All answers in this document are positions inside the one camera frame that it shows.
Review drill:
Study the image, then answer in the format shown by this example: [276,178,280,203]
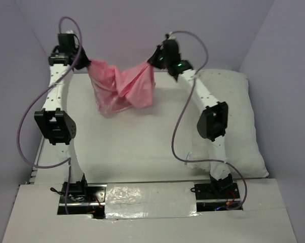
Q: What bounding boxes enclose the pink pillowcase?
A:
[87,59,156,115]

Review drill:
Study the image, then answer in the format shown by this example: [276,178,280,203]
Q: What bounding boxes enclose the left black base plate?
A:
[50,184,107,219]

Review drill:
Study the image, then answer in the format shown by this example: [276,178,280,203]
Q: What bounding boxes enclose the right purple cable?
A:
[167,30,247,211]

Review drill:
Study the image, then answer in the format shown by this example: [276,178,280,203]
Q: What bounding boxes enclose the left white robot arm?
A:
[34,30,90,203]

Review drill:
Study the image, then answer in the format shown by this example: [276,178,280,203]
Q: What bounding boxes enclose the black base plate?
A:
[50,184,107,219]
[190,182,240,212]

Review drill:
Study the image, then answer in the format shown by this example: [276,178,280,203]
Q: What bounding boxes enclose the silver tape patch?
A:
[105,182,198,220]

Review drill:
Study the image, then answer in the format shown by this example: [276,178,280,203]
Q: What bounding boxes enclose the white pillow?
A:
[183,69,269,178]

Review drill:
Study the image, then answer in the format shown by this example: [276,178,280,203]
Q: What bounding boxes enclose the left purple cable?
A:
[17,16,84,213]

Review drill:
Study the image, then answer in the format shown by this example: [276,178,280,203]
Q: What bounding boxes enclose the purple cable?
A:
[17,16,84,213]
[167,30,247,211]

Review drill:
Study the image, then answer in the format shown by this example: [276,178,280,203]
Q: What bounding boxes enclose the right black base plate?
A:
[190,182,240,212]

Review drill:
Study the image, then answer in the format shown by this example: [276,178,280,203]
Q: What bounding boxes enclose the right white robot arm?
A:
[148,34,233,198]

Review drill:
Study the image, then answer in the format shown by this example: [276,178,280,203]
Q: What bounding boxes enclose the white foam board front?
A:
[0,177,301,243]

